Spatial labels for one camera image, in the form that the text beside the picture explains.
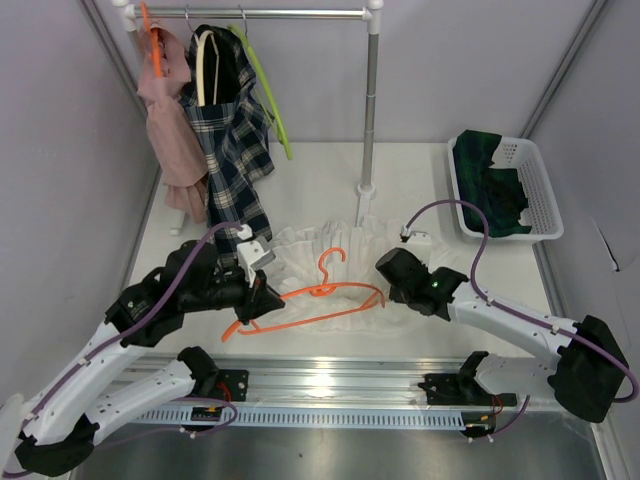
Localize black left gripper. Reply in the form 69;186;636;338
183;263;285;325

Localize orange plastic hanger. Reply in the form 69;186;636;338
221;247;386;343

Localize white pleated skirt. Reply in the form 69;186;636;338
259;216;414;335

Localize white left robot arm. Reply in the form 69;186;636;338
3;238;284;479

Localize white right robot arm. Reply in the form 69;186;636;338
375;248;629;423

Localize dark green plaid skirt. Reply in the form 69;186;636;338
453;130;532;238

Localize navy plaid skirt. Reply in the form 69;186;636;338
180;24;275;240

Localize pink skirt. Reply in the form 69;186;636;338
137;26;208;223

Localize green plastic hanger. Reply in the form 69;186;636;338
228;24;293;160

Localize cream hanger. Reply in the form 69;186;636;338
196;30;220;107

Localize orange hanger with pink skirt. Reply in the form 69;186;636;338
140;1;164;78

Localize white plastic basket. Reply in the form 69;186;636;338
447;134;564;244

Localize silver clothes rack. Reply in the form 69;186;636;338
112;1;384;226

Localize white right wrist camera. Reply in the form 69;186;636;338
400;227;432;248

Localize aluminium mounting rail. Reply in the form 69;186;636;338
212;355;462;410

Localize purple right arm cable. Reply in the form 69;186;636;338
399;199;640;441

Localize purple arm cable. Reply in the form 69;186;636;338
0;221;251;476
399;199;640;441

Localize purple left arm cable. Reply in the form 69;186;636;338
0;221;251;476

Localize white slotted cable duct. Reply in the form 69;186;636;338
134;405;465;431

